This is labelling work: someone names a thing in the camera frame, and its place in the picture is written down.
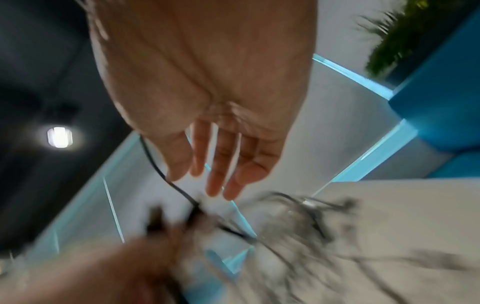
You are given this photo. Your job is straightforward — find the person's right hand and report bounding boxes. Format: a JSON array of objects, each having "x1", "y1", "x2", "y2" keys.
[{"x1": 74, "y1": 0, "x2": 320, "y2": 202}]

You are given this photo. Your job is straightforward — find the blue sofa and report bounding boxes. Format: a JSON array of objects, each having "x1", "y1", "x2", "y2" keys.
[{"x1": 387, "y1": 12, "x2": 480, "y2": 179}]

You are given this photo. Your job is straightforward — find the person's left hand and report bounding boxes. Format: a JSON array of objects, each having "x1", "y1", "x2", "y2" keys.
[{"x1": 22, "y1": 215, "x2": 217, "y2": 304}]

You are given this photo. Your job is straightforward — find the white roller blind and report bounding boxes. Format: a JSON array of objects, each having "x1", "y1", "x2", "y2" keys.
[
  {"x1": 224, "y1": 55, "x2": 406, "y2": 206},
  {"x1": 22, "y1": 130, "x2": 256, "y2": 262}
]

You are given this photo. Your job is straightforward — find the black ceiling spotlight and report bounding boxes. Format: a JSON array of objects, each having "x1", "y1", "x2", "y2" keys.
[{"x1": 45, "y1": 126, "x2": 74, "y2": 149}]

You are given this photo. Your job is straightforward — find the dark planter box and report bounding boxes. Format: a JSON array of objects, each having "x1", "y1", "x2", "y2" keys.
[{"x1": 382, "y1": 29, "x2": 463, "y2": 90}]

